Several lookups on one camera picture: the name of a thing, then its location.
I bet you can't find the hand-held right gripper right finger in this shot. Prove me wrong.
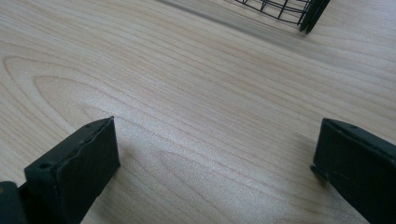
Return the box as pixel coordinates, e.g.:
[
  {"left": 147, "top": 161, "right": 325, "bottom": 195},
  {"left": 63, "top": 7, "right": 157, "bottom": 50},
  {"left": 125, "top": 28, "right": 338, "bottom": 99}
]
[{"left": 310, "top": 118, "right": 396, "bottom": 224}]

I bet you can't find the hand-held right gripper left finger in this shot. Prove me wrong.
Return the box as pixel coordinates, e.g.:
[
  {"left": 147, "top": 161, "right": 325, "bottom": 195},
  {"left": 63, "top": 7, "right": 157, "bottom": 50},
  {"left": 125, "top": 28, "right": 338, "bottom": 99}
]
[{"left": 19, "top": 116, "right": 121, "bottom": 224}]

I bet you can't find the black wire basket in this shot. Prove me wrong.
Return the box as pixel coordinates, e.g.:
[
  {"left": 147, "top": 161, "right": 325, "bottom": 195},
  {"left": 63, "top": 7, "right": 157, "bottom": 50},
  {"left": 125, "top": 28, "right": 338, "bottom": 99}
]
[{"left": 233, "top": 0, "right": 332, "bottom": 35}]

